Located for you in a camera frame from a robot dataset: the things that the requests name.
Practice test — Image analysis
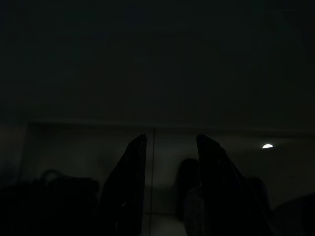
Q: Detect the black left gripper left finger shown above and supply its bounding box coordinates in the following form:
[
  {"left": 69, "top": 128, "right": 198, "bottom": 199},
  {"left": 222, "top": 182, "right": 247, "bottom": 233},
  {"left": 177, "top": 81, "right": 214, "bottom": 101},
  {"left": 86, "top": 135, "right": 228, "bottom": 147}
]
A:
[{"left": 97, "top": 134, "right": 148, "bottom": 236}]

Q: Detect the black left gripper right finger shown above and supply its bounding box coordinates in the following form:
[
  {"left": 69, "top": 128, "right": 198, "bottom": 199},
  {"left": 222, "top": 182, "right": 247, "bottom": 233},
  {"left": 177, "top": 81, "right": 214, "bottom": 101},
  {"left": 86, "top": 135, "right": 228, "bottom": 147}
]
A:
[{"left": 196, "top": 133, "right": 284, "bottom": 236}]

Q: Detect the dark bag with handle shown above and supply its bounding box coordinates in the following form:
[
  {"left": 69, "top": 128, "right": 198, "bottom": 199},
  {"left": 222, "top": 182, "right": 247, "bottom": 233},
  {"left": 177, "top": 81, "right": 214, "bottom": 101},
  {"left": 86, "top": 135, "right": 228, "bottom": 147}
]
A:
[{"left": 0, "top": 169, "right": 99, "bottom": 236}]

